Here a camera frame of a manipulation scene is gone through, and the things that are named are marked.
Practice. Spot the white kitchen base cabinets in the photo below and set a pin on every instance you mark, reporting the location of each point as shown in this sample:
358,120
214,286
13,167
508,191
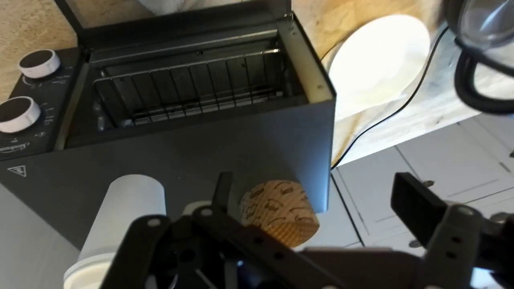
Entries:
455,170

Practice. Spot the white plate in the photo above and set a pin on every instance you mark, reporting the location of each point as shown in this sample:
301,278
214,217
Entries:
378,58

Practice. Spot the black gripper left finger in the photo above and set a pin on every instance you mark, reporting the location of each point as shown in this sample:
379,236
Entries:
225,250

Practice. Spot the metal oven rack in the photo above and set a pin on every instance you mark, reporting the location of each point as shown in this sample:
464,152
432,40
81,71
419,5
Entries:
187,85

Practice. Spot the white lidded paper cup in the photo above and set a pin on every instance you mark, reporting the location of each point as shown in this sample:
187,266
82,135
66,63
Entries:
129,214

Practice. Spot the glass carafe with black lid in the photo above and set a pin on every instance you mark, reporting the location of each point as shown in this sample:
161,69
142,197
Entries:
482,21

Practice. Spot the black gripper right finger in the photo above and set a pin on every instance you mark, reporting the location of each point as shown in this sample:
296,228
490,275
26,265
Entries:
455,246

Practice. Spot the silver black oven knob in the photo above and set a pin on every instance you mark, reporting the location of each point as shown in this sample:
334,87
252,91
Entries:
39,63
18,112

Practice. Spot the dark grey toaster oven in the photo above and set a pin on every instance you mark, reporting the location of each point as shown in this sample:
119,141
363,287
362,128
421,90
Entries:
161,154

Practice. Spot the glass oven door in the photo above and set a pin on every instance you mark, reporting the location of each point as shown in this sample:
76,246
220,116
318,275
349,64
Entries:
187,26

